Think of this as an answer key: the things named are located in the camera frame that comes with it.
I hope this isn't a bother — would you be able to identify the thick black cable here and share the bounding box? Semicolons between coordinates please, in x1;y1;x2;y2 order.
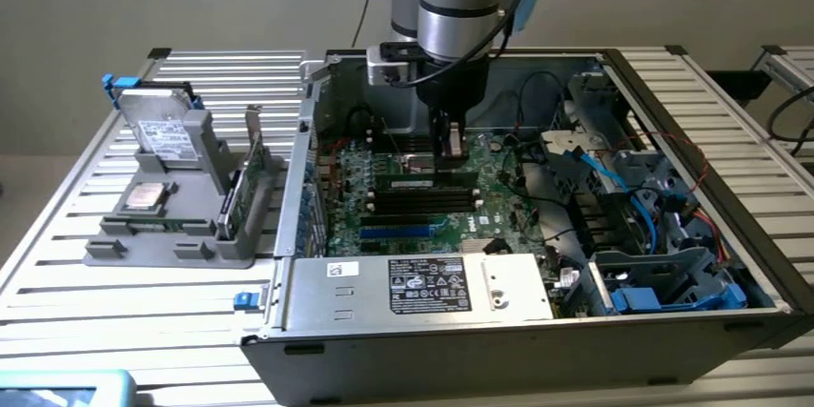
768;91;814;147

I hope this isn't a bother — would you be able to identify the grey parts rack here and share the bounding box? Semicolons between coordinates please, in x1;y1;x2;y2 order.
82;108;289;271

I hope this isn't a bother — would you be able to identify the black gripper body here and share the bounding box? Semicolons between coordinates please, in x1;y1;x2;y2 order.
415;54;493;124

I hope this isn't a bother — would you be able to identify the grey metal disk bay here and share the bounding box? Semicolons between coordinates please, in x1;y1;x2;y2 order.
585;234;746;316

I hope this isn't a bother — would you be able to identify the blue case latch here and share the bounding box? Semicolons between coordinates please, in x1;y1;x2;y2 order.
231;288;267;312

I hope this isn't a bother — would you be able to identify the green RAM stick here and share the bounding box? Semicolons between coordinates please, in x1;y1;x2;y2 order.
373;170;479;190
123;218;194;233

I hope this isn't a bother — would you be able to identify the black RAM slot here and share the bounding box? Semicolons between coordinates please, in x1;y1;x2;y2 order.
369;201;479;216
369;193;479;206
369;187;479;198

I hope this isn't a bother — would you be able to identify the thin red wire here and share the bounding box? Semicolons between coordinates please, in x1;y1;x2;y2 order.
646;132;713;194

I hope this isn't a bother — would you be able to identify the silver hard disk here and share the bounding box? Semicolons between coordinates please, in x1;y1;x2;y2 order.
120;87;201;171

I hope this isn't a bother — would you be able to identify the black internal case cable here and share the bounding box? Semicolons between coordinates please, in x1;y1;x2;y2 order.
511;71;569;137

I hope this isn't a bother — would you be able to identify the black expansion slot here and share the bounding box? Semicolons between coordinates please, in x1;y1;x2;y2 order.
361;214;442;229

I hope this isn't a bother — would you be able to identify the silver CPU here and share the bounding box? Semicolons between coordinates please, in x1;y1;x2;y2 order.
122;181;178;214

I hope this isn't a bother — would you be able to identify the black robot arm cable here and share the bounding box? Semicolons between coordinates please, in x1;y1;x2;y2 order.
406;0;518;90

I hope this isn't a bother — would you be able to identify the blue expansion slot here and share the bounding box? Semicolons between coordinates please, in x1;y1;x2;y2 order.
358;227;435;240

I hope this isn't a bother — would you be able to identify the metal slat side table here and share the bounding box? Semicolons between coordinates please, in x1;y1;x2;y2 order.
749;44;814;161

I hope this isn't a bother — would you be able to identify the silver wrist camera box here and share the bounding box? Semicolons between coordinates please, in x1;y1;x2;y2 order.
366;41;426;90

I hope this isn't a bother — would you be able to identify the teal plastic device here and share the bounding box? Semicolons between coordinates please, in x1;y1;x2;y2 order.
0;368;139;407

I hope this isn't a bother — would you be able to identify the green motherboard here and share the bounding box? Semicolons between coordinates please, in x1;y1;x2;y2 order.
315;130;550;258

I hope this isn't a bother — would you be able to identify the blue disk caddy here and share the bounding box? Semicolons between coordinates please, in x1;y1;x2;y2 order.
609;282;746;316

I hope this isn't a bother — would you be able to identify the green graphics card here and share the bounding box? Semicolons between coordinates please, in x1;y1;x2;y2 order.
215;103;271;241

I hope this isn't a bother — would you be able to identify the blue SATA wire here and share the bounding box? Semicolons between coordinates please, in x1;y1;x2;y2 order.
625;186;680;258
570;148;638;192

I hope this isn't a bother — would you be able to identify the blue disk carrier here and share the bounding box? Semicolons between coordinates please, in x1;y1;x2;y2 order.
100;73;206;113

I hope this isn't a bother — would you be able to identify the open black PC case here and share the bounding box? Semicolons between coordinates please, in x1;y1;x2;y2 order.
239;47;814;407

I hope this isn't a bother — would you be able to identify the silver power supply unit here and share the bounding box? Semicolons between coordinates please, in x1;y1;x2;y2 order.
278;253;557;333

